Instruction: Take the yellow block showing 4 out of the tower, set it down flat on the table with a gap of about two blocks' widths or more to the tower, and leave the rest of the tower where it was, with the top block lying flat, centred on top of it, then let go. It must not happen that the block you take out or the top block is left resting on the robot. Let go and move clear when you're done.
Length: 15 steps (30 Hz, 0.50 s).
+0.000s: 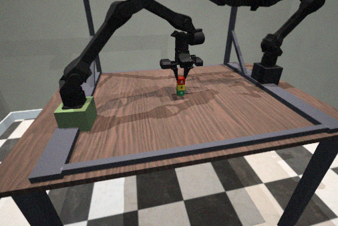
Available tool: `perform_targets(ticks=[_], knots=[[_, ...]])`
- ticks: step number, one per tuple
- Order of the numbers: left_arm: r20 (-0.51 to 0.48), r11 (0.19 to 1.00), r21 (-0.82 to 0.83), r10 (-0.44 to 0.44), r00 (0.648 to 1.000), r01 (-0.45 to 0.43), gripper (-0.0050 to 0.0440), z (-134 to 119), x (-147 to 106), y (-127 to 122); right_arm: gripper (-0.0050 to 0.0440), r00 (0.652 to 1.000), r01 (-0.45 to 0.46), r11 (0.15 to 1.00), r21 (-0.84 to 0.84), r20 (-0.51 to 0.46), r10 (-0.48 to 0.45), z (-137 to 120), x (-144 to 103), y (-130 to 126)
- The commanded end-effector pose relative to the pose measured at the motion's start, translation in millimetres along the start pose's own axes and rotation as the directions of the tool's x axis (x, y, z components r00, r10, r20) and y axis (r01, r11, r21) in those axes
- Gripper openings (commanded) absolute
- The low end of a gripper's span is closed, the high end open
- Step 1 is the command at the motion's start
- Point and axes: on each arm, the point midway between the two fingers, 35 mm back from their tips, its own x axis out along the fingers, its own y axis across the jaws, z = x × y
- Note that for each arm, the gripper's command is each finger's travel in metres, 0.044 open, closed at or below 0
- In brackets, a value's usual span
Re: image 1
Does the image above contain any red block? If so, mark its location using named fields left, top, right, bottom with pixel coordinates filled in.
left=176, top=76, right=185, bottom=85

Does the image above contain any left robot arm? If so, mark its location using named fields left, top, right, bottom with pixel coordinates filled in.
left=245, top=0, right=325, bottom=68

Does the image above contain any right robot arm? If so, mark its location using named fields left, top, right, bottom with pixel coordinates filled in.
left=59, top=0, right=205, bottom=110

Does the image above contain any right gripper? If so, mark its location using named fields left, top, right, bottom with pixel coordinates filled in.
left=160, top=47, right=203, bottom=81

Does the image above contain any yellow block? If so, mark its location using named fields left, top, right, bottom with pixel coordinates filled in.
left=176, top=83, right=185, bottom=91

